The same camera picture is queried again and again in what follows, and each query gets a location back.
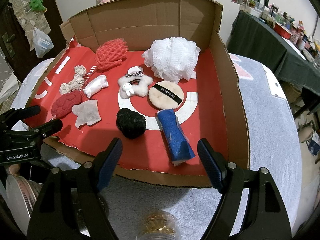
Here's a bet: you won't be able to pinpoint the red plush bunny coaster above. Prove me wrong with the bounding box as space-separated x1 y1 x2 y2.
51 90 82 119

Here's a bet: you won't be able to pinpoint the white tissue sheet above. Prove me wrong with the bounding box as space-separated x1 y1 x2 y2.
72 100 101 129

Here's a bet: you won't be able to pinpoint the cream knitted scrunchie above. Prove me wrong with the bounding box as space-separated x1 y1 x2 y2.
59 65 87 95

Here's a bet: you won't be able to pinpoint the white cloth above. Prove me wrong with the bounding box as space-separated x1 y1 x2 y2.
83 75 108 98

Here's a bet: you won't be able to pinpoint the black fuzzy pompom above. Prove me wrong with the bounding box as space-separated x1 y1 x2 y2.
116 108 146 139

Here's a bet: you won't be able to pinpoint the blue cloth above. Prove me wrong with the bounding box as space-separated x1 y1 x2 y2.
157 109 195 166

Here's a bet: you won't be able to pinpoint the white fluffy star bunny keychain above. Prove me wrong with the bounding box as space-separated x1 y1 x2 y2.
118 66 153 99

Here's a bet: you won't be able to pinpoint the red foam net sleeve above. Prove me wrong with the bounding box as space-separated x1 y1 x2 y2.
95 38 129 71

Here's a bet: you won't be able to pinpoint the beige powder puff black band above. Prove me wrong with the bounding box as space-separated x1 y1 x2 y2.
148 81 184 109

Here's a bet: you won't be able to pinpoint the white mesh bath pouf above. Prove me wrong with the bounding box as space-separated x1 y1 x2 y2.
142 37 201 83

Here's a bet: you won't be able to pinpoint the large glass jar metal lid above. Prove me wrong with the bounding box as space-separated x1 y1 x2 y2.
6 175 42 235

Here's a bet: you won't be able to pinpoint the light blue fleece blanket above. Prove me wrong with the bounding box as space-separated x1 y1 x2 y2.
10 52 303 240

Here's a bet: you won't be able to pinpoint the small jar gold capsules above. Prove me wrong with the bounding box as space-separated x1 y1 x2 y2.
136 211 182 240

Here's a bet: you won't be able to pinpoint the white plastic bag on door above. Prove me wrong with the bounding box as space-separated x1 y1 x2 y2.
33 28 54 59

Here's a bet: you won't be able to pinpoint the green plush toy on door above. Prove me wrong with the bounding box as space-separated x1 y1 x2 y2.
29 0 47 12

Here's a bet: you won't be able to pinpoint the cardboard box red interior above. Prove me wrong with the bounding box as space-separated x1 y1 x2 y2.
26 0 250 187

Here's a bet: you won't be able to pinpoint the dark green covered table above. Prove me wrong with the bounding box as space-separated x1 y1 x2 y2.
227 10 320 95

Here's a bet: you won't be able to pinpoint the red bowl on table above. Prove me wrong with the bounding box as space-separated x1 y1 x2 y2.
274 22 292 40

